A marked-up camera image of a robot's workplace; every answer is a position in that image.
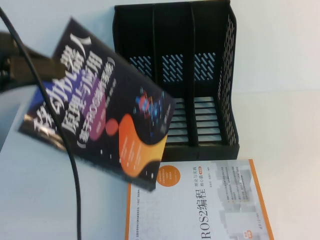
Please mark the black cover robot book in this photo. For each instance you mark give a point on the black cover robot book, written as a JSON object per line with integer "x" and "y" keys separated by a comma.
{"x": 100, "y": 100}

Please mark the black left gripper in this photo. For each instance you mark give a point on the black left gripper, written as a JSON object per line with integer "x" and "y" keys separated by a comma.
{"x": 10, "y": 47}

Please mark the white orange ROS2 book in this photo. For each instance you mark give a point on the white orange ROS2 book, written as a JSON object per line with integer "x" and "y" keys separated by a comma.
{"x": 200, "y": 205}

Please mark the black perforated book stand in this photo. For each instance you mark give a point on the black perforated book stand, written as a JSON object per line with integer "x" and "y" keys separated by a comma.
{"x": 207, "y": 37}

